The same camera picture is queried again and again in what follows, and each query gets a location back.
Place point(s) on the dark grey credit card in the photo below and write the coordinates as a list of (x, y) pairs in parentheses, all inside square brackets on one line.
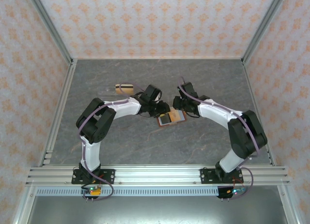
[(164, 120)]

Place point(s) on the beige credit card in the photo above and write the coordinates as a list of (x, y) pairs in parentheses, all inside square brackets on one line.
[(176, 115)]

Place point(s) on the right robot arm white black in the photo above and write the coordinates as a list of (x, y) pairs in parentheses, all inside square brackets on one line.
[(247, 134)]

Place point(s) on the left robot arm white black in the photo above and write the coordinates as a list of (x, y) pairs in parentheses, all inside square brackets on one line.
[(94, 124)]

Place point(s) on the tan wooden block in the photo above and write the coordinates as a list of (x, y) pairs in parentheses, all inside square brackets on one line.
[(124, 89)]

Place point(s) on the clear acrylic tray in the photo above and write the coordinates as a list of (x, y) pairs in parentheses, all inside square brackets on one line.
[(109, 92)]

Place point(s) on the circuit board with blue light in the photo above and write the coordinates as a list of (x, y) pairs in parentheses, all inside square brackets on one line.
[(235, 191)]

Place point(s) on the grey metal shelf panel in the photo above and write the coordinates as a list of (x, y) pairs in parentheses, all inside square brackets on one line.
[(157, 209)]

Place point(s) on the circuit board with yellow connector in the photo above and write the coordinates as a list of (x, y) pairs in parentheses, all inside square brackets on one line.
[(93, 191)]

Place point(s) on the aluminium mounting rail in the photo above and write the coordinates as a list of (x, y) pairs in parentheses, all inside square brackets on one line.
[(157, 176)]

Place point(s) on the aluminium table side rail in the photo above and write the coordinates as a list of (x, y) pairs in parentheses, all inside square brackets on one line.
[(60, 108), (256, 108)]

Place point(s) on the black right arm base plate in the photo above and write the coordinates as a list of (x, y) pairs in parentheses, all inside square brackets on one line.
[(206, 175)]

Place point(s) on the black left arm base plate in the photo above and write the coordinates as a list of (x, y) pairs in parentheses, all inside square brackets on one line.
[(110, 175)]

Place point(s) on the aluminium frame post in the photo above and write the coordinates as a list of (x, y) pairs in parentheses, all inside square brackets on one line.
[(263, 25), (50, 25), (24, 204), (288, 204)]

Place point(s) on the aluminium lower frame post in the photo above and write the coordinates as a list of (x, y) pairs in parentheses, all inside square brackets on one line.
[(288, 204), (24, 204)]

